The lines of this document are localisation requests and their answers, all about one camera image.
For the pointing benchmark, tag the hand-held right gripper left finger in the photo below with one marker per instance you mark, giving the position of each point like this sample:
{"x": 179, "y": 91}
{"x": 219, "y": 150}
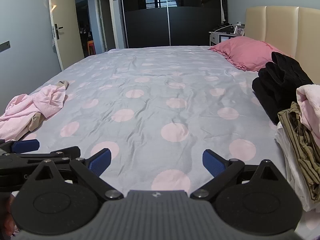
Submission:
{"x": 101, "y": 162}

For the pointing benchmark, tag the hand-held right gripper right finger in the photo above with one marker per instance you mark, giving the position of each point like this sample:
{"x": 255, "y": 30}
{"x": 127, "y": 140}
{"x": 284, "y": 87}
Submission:
{"x": 212, "y": 163}

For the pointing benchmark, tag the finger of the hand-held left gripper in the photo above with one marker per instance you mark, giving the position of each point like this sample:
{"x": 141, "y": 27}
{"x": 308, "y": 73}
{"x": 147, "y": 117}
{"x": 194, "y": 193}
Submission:
{"x": 25, "y": 145}
{"x": 66, "y": 152}

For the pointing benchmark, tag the light pink embossed garment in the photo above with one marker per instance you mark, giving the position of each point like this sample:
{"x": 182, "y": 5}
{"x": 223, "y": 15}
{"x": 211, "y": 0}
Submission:
{"x": 22, "y": 107}

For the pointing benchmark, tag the black clothes pile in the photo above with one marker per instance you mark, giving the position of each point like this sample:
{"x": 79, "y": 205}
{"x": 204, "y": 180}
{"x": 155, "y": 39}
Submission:
{"x": 275, "y": 85}

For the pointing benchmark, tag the beige tights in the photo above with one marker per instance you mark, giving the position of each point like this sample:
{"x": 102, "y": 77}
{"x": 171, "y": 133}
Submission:
{"x": 35, "y": 122}

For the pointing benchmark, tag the white folded garment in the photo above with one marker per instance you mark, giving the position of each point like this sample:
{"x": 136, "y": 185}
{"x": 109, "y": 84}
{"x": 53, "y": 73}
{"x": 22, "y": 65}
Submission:
{"x": 292, "y": 175}

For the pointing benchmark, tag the olive striped garment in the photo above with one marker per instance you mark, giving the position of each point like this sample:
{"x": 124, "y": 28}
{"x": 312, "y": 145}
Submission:
{"x": 302, "y": 142}

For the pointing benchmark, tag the orange stool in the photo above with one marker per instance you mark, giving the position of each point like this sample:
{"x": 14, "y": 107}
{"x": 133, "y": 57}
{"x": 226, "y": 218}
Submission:
{"x": 91, "y": 47}

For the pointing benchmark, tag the pale pink fleece garment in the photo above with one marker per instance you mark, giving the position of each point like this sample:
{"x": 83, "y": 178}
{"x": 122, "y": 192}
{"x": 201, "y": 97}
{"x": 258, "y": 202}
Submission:
{"x": 310, "y": 105}

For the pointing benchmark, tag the pink pillow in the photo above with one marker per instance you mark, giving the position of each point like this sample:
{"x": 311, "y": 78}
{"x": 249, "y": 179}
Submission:
{"x": 245, "y": 52}

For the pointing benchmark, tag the cream room door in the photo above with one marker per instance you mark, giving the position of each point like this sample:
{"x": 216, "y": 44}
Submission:
{"x": 67, "y": 30}

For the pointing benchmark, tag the white nightstand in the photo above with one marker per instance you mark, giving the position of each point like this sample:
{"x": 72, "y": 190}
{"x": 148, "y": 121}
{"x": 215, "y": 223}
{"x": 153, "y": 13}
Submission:
{"x": 215, "y": 38}

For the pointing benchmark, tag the black sliding-door wardrobe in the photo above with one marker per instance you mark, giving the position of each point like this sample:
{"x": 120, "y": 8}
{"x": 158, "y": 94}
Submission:
{"x": 150, "y": 25}

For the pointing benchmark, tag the beige padded headboard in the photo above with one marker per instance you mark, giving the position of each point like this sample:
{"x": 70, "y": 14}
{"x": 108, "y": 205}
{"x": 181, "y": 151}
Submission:
{"x": 280, "y": 25}

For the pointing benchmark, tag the grey wall switch plate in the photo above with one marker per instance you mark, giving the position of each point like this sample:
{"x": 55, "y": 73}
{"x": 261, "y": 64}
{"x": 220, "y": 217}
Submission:
{"x": 5, "y": 46}

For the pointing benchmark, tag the small photo frame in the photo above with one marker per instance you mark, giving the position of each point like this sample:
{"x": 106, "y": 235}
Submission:
{"x": 238, "y": 30}

